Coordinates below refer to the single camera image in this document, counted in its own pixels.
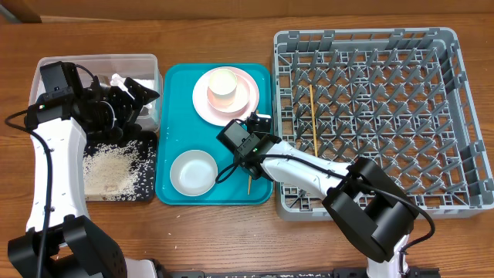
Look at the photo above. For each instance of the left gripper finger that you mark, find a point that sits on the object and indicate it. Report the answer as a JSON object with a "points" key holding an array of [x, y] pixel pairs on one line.
{"points": [[131, 112], [141, 94]]}

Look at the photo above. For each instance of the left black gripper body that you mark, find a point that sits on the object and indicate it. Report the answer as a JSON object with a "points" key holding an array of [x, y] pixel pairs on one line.
{"points": [[110, 114]]}

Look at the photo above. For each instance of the white napkin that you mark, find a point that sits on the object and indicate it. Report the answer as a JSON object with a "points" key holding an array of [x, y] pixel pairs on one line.
{"points": [[117, 80]]}

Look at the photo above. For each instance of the cream paper cup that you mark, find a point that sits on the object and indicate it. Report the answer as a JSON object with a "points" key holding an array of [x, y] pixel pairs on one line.
{"points": [[222, 82]]}

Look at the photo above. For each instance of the wooden chopstick diagonal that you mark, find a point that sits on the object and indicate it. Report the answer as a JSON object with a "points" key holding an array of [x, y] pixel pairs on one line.
{"points": [[313, 119]]}

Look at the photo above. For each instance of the wooden chopstick straight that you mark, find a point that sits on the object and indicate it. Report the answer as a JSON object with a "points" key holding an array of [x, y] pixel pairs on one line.
{"points": [[249, 185]]}

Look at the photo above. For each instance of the pile of rice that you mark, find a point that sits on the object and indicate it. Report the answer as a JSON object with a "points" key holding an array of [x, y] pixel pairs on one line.
{"points": [[110, 173]]}

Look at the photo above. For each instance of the white bowl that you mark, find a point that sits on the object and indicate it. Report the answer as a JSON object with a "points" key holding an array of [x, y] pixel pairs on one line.
{"points": [[193, 173]]}

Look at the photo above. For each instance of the pink small bowl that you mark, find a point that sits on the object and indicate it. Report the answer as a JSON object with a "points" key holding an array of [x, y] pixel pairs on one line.
{"points": [[235, 104]]}

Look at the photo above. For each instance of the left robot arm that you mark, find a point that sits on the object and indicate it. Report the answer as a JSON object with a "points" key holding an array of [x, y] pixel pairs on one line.
{"points": [[60, 239]]}

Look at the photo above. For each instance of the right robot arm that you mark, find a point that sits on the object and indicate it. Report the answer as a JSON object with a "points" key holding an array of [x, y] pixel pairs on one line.
{"points": [[371, 211]]}

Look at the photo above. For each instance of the grey dishwasher rack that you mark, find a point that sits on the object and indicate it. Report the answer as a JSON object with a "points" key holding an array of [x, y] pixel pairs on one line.
{"points": [[400, 97]]}

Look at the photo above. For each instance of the clear plastic bin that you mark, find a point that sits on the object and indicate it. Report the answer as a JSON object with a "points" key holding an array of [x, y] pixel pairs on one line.
{"points": [[135, 66]]}

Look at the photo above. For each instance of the pink plate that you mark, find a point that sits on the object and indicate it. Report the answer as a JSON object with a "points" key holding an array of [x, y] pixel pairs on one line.
{"points": [[212, 116]]}

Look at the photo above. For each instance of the black plastic tray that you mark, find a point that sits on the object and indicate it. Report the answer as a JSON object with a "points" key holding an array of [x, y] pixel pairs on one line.
{"points": [[146, 170]]}

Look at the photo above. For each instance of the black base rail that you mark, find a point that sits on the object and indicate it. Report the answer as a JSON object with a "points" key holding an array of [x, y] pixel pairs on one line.
{"points": [[358, 272]]}

